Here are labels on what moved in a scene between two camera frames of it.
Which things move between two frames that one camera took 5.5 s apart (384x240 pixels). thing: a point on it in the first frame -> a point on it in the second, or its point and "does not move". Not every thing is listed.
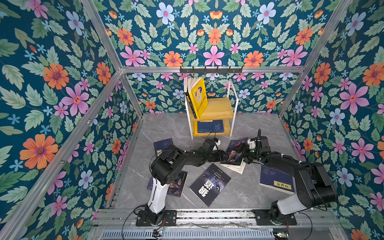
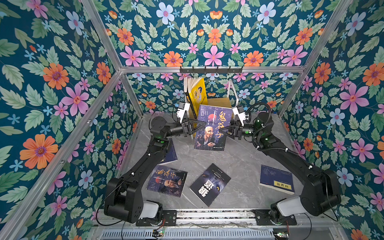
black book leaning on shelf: x=188 y=97 does not move
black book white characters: x=210 y=184 does not move
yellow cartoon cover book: x=197 y=91 does not move
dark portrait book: x=231 y=156 -> x=209 y=137
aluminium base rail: x=125 y=219 does not move
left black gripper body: x=215 y=156 -> x=182 y=130
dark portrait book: x=176 y=188 does not move
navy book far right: x=275 y=179 does not move
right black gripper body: x=248 y=154 -> x=248 y=131
